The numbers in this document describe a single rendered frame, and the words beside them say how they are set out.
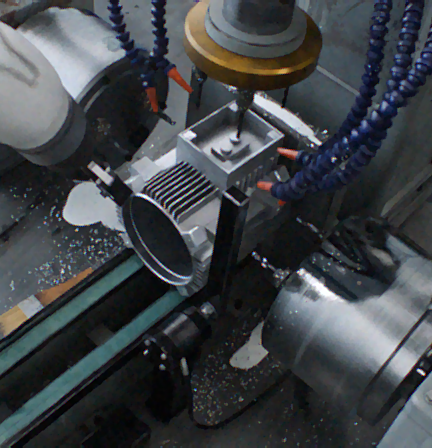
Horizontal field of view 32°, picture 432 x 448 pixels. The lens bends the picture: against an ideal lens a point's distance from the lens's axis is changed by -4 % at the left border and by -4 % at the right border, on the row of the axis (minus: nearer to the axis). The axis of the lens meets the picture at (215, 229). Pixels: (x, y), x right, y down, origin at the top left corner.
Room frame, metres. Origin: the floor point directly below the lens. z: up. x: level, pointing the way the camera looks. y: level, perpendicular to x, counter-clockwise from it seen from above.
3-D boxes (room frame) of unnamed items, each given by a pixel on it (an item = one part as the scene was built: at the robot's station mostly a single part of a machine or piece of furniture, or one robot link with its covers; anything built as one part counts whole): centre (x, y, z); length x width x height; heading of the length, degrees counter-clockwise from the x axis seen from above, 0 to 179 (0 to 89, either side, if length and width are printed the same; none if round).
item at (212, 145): (0.82, 0.00, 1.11); 0.12 x 0.11 x 0.07; 143
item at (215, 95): (0.92, -0.07, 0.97); 0.30 x 0.11 x 0.34; 54
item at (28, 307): (0.70, 0.26, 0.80); 0.21 x 0.05 x 0.01; 140
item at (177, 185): (0.79, 0.02, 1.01); 0.20 x 0.19 x 0.19; 143
